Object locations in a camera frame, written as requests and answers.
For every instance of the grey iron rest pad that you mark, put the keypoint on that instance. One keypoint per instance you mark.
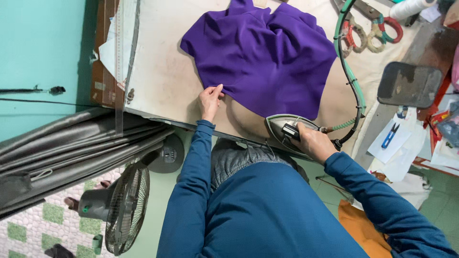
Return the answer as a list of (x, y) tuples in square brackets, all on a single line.
[(408, 84)]

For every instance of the person's blue shirt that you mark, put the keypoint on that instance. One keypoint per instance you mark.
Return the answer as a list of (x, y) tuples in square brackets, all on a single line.
[(269, 215)]

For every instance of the person's right hand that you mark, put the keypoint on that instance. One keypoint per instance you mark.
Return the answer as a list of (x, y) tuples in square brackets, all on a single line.
[(315, 145)]

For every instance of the orange fabric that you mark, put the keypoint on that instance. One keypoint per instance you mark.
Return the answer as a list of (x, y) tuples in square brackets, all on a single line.
[(362, 229)]

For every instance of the purple fabric garment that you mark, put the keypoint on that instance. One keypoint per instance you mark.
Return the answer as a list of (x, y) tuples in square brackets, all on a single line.
[(261, 61)]

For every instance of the heap of white papers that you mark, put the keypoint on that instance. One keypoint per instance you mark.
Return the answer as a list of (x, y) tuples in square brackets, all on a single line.
[(401, 157)]

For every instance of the heap of packets and bags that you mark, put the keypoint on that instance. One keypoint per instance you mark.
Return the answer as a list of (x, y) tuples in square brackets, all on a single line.
[(446, 132)]

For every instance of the silver steam iron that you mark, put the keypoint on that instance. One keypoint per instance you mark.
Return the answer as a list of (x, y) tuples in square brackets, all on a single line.
[(277, 125)]

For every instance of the grey folded curtain fabric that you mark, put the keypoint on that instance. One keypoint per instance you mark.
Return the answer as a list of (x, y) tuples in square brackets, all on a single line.
[(71, 147)]

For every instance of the grey standing fan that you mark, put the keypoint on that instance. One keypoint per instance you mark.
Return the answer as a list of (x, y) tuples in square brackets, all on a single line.
[(125, 211)]

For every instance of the clear long ruler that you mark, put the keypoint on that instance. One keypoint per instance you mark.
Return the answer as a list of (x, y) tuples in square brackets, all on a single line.
[(120, 71)]

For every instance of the small white paper slip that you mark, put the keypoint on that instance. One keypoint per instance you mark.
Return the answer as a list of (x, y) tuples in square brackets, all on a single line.
[(430, 13)]

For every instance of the white cloth bag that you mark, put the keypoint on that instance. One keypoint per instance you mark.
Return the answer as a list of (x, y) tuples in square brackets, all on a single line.
[(408, 190)]

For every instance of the pink green quilted mat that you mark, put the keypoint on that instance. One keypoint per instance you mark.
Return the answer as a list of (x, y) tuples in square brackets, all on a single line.
[(43, 222)]

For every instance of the cream ironing table cover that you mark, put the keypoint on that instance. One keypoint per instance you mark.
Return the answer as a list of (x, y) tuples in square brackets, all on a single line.
[(161, 71)]

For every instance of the black item on mat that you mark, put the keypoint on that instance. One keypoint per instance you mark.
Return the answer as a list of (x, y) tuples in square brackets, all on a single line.
[(59, 251)]

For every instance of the white paper pattern sheets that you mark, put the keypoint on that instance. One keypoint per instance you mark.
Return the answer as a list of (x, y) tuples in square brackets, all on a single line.
[(107, 53)]

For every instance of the person's grey jeans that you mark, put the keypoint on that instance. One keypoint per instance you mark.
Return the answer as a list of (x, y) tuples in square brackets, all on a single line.
[(233, 157)]

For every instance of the blue thread snips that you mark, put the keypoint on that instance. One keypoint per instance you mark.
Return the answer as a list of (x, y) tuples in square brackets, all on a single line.
[(389, 137)]

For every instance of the brown cardboard sheet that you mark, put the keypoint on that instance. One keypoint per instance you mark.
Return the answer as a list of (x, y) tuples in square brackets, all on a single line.
[(104, 86)]

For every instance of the white thread spool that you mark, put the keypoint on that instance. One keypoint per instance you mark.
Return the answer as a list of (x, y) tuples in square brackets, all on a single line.
[(408, 8)]

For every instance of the person's left hand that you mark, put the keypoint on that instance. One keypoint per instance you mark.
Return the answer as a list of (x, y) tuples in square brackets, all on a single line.
[(208, 104)]

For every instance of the person's right fingers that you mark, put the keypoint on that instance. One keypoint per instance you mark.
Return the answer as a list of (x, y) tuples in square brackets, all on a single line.
[(300, 130)]

